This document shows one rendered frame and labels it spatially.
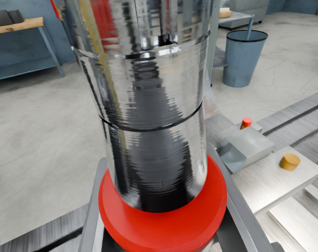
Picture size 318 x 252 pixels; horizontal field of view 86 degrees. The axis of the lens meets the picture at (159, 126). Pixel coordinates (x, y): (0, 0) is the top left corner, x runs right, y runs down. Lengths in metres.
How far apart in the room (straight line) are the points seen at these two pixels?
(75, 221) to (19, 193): 1.54
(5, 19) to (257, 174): 3.84
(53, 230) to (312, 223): 0.44
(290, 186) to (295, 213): 0.05
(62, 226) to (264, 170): 0.39
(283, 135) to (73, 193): 1.50
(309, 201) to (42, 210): 1.63
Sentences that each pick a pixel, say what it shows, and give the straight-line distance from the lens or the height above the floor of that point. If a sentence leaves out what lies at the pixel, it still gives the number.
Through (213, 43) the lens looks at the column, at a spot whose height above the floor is 1.09.
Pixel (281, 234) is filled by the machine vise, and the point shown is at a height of 1.00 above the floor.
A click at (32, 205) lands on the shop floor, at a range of 1.80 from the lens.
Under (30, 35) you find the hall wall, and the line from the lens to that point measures 4.40.
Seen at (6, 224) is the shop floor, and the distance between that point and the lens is 1.84.
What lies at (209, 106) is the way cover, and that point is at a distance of 0.64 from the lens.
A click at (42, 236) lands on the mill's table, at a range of 0.45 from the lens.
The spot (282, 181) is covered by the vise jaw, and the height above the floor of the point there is 1.04.
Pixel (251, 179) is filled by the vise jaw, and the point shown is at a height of 1.04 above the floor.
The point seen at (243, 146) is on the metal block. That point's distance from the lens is 0.31.
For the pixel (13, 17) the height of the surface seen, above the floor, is 0.96.
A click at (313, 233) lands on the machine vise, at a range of 0.35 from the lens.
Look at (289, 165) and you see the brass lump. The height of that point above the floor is 1.05.
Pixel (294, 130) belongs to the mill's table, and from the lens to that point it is 0.61.
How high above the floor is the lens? 1.28
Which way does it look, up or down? 41 degrees down
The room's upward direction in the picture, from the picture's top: 6 degrees counter-clockwise
